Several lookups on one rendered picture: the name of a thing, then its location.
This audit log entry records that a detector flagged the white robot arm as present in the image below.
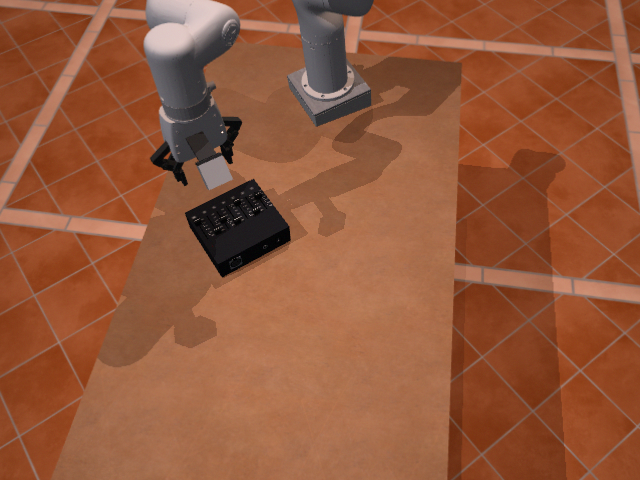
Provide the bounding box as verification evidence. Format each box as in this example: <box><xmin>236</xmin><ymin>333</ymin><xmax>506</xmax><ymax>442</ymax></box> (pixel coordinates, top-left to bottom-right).
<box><xmin>144</xmin><ymin>0</ymin><xmax>374</xmax><ymax>190</ymax></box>

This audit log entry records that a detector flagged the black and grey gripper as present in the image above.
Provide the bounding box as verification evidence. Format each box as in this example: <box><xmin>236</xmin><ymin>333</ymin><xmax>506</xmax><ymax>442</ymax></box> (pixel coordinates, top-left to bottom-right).
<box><xmin>150</xmin><ymin>97</ymin><xmax>242</xmax><ymax>186</ymax></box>

